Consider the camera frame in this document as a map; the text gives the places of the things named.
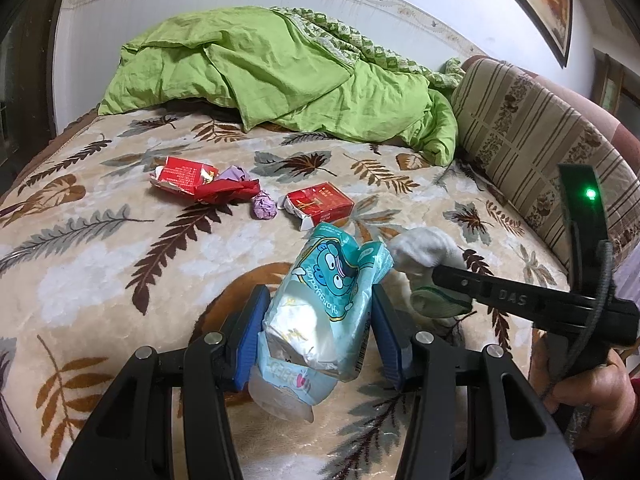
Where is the teal tissue pack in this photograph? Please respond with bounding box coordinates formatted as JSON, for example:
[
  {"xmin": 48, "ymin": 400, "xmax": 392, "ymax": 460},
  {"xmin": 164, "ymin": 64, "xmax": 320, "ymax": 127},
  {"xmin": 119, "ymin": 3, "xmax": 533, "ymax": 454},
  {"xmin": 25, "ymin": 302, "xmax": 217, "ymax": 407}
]
[{"xmin": 248, "ymin": 222, "xmax": 393, "ymax": 422}]

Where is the white sock green cuff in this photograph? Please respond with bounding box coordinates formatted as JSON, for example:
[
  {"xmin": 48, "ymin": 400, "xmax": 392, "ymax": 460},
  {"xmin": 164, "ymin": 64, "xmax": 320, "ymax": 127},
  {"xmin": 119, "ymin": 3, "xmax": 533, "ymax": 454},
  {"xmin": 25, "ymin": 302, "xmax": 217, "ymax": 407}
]
[{"xmin": 387, "ymin": 226, "xmax": 472, "ymax": 318}]

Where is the red cigarette pack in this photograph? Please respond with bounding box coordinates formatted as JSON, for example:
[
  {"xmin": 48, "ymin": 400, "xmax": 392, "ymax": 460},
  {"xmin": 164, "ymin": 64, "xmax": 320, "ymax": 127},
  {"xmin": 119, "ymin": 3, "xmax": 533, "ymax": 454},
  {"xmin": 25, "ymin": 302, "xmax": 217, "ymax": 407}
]
[{"xmin": 281, "ymin": 182, "xmax": 355, "ymax": 231}]

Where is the red purple wrapper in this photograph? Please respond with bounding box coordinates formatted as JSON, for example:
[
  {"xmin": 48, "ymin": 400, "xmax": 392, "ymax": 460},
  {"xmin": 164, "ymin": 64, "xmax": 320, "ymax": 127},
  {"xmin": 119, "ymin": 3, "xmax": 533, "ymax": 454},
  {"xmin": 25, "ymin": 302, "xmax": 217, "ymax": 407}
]
[{"xmin": 194, "ymin": 166, "xmax": 262, "ymax": 205}]

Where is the torn red paper box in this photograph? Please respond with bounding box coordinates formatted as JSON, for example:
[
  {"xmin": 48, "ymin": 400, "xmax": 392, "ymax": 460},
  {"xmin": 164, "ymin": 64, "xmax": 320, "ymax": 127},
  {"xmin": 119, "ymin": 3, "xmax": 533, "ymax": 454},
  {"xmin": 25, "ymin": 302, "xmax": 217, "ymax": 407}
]
[{"xmin": 149, "ymin": 156, "xmax": 219, "ymax": 197}]

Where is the person right hand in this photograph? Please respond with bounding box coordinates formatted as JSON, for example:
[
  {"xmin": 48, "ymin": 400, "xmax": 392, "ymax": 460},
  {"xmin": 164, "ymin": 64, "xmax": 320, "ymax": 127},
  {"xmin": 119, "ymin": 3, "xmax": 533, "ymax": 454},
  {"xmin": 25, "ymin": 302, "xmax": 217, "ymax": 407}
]
[{"xmin": 544, "ymin": 349, "xmax": 639, "ymax": 450}]

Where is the striped floral headboard cushion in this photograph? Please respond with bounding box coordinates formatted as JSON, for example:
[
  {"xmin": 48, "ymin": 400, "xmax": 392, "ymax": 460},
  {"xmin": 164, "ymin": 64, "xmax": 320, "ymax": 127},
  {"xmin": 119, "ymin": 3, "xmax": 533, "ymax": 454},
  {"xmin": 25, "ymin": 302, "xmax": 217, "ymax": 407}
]
[{"xmin": 452, "ymin": 56, "xmax": 639, "ymax": 266}]

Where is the leaf pattern fleece blanket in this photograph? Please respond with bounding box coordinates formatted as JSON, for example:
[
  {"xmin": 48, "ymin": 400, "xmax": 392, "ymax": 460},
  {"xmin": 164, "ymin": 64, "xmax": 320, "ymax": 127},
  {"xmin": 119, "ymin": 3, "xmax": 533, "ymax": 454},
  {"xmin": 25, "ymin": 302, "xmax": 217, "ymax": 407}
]
[{"xmin": 1, "ymin": 108, "xmax": 566, "ymax": 479}]

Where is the green quilt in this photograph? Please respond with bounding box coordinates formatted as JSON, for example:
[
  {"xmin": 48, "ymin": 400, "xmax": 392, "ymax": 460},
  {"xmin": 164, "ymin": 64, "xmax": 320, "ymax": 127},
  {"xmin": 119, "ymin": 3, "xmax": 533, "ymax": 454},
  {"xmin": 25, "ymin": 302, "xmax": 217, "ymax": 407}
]
[{"xmin": 99, "ymin": 6, "xmax": 464, "ymax": 166}]

